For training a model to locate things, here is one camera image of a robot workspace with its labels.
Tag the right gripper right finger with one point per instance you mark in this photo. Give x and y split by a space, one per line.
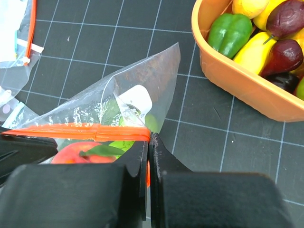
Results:
182 198

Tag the dark purple plum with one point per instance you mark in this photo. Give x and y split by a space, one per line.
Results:
286 19

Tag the yellow orange fruit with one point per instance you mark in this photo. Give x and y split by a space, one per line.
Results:
249 8

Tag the orange zipper clear bag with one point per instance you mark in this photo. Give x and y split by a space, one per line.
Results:
144 87

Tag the dark red plum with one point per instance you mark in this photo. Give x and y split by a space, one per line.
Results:
284 56

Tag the green apple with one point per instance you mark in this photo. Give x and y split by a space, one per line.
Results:
151 123
112 116

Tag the orange plastic basket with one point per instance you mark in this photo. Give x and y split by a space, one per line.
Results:
260 94

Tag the peach fruit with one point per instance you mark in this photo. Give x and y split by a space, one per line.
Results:
78 153

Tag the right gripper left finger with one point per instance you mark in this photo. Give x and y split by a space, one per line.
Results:
90 195

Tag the green pear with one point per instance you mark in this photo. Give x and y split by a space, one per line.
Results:
299 92

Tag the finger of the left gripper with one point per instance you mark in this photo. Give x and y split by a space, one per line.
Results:
18 150

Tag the green bell pepper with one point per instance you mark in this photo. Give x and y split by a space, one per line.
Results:
229 33

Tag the black grid mat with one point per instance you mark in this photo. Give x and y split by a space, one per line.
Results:
206 128

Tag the green apple top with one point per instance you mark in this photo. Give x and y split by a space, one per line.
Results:
112 116

